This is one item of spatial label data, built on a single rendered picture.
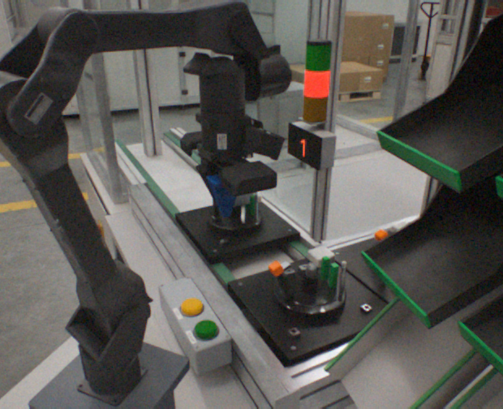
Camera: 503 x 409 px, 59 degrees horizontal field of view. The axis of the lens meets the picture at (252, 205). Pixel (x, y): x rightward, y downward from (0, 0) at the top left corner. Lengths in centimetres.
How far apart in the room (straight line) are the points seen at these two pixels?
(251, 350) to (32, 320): 187
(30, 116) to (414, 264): 45
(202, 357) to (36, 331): 174
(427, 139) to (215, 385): 58
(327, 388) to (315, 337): 8
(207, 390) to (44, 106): 61
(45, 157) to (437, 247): 45
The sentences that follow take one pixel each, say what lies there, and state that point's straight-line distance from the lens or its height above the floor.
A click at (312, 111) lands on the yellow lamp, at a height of 128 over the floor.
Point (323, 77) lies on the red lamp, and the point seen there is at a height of 135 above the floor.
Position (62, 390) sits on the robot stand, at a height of 106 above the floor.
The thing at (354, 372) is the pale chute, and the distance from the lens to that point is 72.
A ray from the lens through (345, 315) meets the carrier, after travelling 86.
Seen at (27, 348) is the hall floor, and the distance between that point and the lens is 241.
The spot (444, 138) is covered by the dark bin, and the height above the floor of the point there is 137.
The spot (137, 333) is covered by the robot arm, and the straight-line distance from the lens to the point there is 56.
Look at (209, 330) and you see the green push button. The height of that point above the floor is 97.
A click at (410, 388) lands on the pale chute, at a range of 66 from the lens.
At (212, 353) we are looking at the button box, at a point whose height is 94.
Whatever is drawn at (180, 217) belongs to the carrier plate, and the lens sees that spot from 118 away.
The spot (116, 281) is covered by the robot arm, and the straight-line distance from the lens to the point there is 53.
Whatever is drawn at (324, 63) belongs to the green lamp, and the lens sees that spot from 92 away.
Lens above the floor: 152
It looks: 27 degrees down
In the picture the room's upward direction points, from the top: straight up
